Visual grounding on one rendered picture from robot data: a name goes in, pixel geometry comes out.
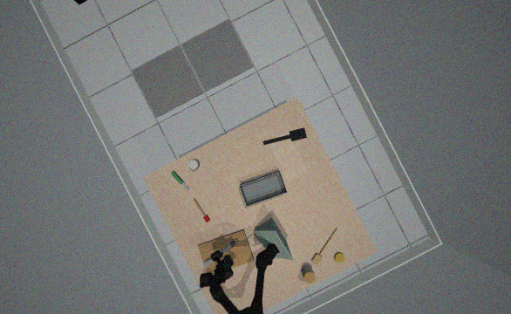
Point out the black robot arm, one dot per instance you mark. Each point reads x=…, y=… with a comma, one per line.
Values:
x=263, y=260

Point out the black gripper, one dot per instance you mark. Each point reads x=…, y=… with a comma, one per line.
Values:
x=216, y=258

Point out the dark grey roasting tin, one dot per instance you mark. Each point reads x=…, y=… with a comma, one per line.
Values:
x=263, y=188

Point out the wooden board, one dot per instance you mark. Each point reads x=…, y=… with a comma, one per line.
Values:
x=240, y=252

